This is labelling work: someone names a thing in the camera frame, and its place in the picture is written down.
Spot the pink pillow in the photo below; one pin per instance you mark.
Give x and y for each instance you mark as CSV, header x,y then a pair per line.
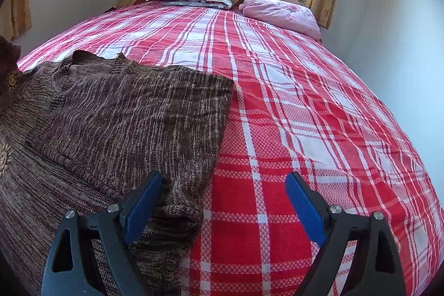
x,y
283,14

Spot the brown knitted sweater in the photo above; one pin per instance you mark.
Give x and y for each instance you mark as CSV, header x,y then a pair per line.
x,y
82,133

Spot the red white plaid bedsheet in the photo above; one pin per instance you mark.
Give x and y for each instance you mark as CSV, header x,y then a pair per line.
x,y
296,107

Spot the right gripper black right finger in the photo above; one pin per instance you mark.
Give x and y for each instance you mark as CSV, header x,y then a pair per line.
x,y
375,268

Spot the dark object beside bed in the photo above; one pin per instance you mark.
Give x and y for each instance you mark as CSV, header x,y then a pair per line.
x,y
110,9

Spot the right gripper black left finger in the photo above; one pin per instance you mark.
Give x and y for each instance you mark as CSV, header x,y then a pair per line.
x,y
71,268

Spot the yellow curtain at far left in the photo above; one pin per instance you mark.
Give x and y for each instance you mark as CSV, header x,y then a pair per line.
x,y
15,18

